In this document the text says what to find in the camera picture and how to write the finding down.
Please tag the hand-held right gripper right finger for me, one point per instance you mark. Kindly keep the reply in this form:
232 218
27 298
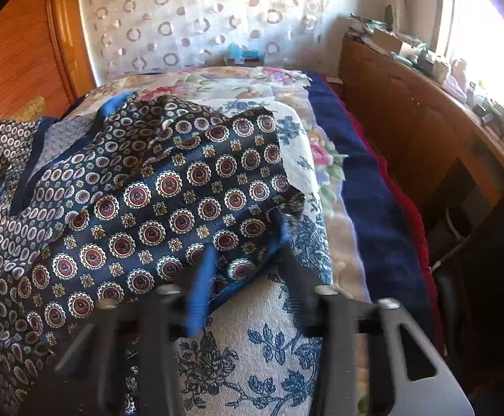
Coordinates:
306 299

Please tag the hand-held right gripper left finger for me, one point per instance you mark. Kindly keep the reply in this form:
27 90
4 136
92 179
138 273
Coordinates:
197 294

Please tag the navy medallion print garment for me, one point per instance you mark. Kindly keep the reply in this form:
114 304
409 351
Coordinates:
169 208

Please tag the blue floral white bedspread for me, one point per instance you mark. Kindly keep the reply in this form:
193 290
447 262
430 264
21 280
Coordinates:
243 355

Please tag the red blanket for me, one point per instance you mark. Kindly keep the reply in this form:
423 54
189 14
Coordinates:
417 234

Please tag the navy blue blanket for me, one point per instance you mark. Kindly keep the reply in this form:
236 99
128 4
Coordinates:
364 173

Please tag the black chair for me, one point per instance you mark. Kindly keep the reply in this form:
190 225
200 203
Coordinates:
481 277

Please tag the pink floral blanket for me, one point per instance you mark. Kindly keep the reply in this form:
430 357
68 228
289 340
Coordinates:
217 80

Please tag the wooden cabinet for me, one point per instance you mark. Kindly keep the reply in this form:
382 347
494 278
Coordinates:
408 108

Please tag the light blue box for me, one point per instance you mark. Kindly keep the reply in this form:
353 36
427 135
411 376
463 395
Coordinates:
243 55

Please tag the golden patterned pillow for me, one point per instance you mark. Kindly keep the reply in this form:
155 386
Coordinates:
30 109

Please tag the row of small cabinet clutter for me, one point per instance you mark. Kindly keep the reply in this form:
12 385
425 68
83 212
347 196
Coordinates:
490 112

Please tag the cardboard box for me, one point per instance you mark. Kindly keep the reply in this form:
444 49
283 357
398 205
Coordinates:
386 38

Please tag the pink toy figure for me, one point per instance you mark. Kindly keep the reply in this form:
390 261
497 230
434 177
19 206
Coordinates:
460 71

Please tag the white circle pattern curtain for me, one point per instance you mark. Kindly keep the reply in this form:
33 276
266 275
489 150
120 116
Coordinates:
169 17

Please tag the wooden headboard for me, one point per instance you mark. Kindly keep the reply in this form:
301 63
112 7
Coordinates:
17 52

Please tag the bright window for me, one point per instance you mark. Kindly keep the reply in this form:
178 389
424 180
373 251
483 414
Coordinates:
486 30

